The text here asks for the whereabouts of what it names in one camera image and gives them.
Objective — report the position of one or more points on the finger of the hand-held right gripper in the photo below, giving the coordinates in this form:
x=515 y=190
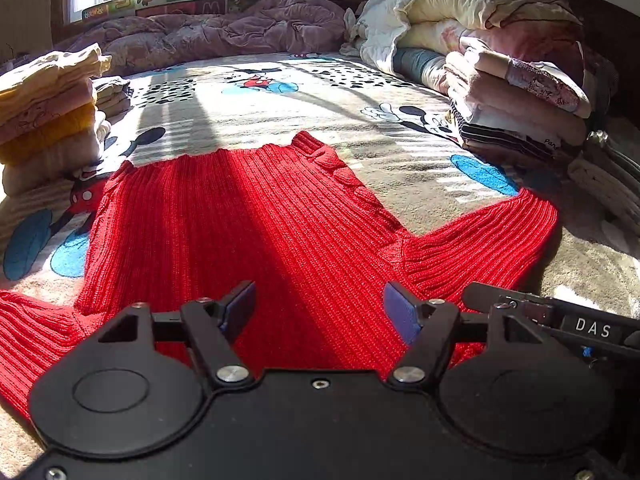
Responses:
x=480 y=295

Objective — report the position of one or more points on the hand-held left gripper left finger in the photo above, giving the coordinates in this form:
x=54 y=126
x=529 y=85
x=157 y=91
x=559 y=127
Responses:
x=240 y=305

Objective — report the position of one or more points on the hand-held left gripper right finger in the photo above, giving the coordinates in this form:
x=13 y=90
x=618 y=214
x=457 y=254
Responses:
x=402 y=312

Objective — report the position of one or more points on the red knit sweater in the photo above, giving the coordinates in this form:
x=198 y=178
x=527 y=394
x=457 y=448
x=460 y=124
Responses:
x=250 y=220

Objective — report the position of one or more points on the stack of pink folded clothes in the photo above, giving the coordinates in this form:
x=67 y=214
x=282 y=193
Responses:
x=500 y=105

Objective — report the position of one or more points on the stack of yellow folded clothes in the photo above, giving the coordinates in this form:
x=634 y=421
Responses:
x=45 y=165

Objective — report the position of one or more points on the beige knit cloth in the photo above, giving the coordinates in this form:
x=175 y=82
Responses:
x=605 y=185

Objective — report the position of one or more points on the dark striped folded garment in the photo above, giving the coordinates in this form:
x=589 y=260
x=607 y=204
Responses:
x=500 y=142

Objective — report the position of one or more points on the dark bag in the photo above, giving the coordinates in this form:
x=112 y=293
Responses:
x=617 y=145

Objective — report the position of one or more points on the cartoon mouse printed blanket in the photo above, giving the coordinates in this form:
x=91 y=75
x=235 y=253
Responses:
x=325 y=105

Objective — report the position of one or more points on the white garment with printed sleeve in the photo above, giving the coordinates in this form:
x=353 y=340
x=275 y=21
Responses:
x=545 y=85

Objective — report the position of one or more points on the blue-grey patchwork blanket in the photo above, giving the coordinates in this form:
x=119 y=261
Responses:
x=415 y=62

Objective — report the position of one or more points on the small grey-beige folded garments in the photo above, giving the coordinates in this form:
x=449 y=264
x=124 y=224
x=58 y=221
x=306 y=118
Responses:
x=112 y=95

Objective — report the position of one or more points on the mustard yellow folded sweater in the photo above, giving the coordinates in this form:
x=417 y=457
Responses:
x=45 y=137

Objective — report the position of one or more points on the pink floral quilt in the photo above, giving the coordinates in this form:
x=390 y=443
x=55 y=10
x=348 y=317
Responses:
x=530 y=40

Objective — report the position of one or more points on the purple quilt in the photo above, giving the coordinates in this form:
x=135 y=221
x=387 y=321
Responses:
x=240 y=30

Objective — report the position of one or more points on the pink printed folded garment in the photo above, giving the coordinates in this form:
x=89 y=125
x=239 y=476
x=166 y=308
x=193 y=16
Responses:
x=45 y=110

